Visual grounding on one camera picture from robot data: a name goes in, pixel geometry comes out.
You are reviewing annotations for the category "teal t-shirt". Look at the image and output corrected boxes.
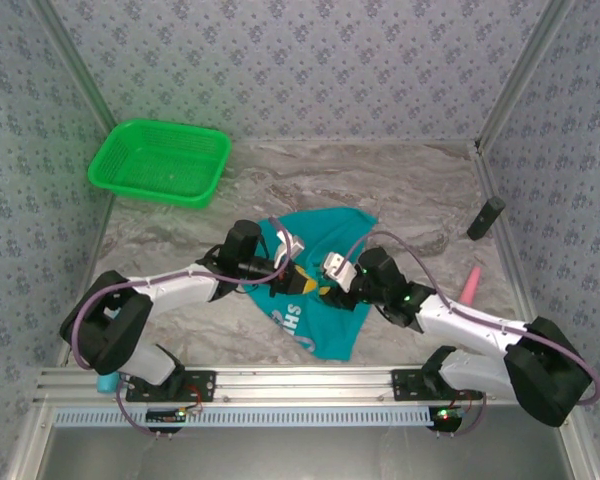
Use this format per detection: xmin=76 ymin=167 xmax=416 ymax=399
xmin=243 ymin=207 xmax=380 ymax=362

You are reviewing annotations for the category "pink microphone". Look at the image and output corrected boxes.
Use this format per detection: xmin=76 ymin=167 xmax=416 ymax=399
xmin=458 ymin=266 xmax=483 ymax=305

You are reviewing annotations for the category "black rectangular device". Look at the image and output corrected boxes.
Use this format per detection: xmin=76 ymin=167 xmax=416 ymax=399
xmin=466 ymin=195 xmax=507 ymax=242

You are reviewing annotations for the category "green plastic basket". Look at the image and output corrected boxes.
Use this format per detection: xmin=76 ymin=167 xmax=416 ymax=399
xmin=87 ymin=118 xmax=232 ymax=210

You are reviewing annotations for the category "grey translucent front panel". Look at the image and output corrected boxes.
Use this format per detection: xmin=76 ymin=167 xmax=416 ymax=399
xmin=34 ymin=424 xmax=581 ymax=480

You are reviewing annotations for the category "light blue microphone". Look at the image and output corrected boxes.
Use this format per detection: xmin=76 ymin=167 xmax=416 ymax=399
xmin=96 ymin=372 xmax=122 ymax=395

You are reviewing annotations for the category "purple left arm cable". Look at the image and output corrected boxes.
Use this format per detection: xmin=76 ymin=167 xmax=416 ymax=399
xmin=69 ymin=214 xmax=301 ymax=437

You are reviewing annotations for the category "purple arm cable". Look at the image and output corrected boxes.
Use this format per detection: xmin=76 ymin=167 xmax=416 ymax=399
xmin=69 ymin=214 xmax=301 ymax=437
xmin=342 ymin=229 xmax=600 ymax=437

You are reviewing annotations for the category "aluminium mounting rail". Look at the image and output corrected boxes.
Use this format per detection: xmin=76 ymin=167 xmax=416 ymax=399
xmin=32 ymin=364 xmax=579 ymax=405

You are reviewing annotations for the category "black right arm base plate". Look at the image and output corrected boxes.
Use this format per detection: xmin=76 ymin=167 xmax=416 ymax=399
xmin=390 ymin=368 xmax=484 ymax=403

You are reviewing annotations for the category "slotted pale blue cable duct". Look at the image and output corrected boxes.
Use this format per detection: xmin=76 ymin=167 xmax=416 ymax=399
xmin=53 ymin=405 xmax=439 ymax=428

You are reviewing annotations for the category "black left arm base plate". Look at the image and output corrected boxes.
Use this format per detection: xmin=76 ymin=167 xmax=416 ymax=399
xmin=124 ymin=368 xmax=217 ymax=404

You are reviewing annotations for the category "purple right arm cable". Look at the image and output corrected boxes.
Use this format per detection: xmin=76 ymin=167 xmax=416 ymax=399
xmin=342 ymin=229 xmax=600 ymax=437

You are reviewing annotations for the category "aluminium frame post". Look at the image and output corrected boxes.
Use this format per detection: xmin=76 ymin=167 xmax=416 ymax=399
xmin=472 ymin=0 xmax=579 ymax=151
xmin=29 ymin=0 xmax=119 ymax=131

